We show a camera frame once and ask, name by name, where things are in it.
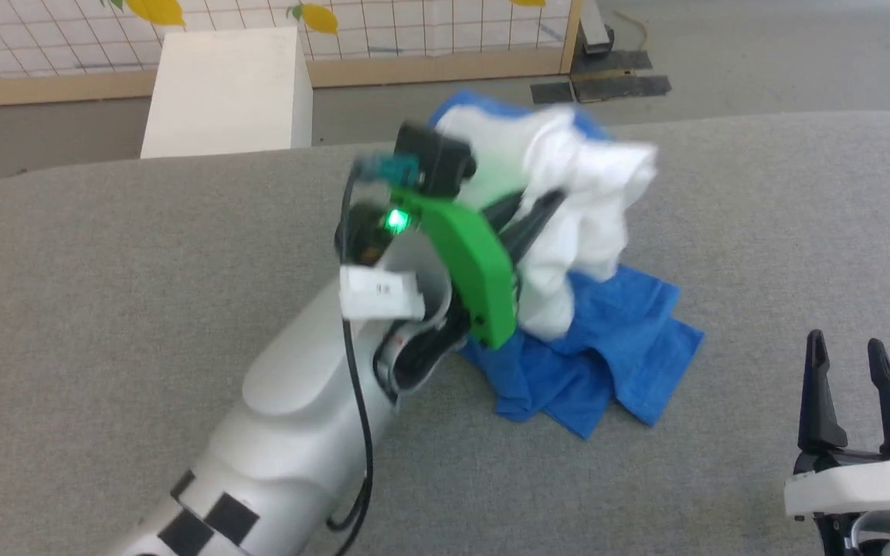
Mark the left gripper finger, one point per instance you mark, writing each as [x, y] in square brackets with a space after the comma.
[503, 212]
[530, 224]

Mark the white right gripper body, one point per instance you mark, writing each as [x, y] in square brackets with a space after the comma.
[854, 486]

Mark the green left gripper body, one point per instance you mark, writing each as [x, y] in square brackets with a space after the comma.
[476, 278]

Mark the white and blue shirt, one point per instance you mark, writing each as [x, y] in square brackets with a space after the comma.
[615, 340]

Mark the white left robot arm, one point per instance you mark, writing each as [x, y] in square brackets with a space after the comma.
[298, 432]

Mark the white paper label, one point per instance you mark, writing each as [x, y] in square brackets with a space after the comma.
[379, 293]

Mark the small black floor mat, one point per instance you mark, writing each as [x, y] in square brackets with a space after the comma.
[552, 93]

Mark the long black floor mat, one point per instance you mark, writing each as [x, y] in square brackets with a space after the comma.
[623, 87]

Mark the lemon print partition panel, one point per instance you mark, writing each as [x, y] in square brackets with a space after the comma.
[429, 31]

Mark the white rectangular box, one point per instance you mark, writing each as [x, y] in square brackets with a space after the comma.
[229, 93]

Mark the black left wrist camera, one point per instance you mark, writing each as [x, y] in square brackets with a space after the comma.
[433, 158]

